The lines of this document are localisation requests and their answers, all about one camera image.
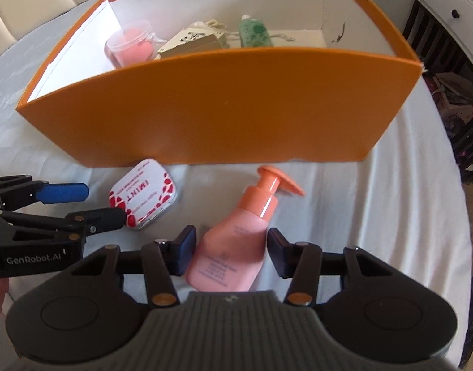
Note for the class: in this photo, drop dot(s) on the cream leather sofa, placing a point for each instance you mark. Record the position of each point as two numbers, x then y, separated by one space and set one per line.
35 4

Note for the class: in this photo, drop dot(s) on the white drawer cabinet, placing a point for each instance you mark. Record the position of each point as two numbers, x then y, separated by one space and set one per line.
453 7

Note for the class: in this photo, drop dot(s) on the pink pump bottle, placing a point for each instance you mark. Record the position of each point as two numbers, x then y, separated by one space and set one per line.
230 247

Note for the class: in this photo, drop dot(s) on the green bubble-print bottle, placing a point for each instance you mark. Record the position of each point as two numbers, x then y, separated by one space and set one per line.
255 33

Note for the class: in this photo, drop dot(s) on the orange cardboard storage box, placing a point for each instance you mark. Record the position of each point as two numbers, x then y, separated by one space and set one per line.
221 104

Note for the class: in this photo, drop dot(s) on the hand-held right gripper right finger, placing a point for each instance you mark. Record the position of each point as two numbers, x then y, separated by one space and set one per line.
279 249

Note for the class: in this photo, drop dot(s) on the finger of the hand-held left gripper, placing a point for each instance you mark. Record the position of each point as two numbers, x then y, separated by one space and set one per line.
105 218
66 192

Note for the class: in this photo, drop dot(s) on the crumpled plastic bag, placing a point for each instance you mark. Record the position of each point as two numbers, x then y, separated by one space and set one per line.
453 92

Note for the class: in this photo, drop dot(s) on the dark wooden chair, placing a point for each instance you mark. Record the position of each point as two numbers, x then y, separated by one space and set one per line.
429 46

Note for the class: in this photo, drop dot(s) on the pink sponge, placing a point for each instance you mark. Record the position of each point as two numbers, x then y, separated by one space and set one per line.
130 48

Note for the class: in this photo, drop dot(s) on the white and red mint tin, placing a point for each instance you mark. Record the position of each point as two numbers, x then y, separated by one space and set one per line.
143 195

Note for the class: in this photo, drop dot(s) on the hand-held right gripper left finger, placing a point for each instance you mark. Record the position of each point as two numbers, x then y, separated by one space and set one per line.
182 249

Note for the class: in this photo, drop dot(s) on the cream box with black calligraphy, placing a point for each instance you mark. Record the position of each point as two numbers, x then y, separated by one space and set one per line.
190 42

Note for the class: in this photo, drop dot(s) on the light grey tablecloth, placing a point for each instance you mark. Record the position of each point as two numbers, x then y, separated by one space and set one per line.
395 220

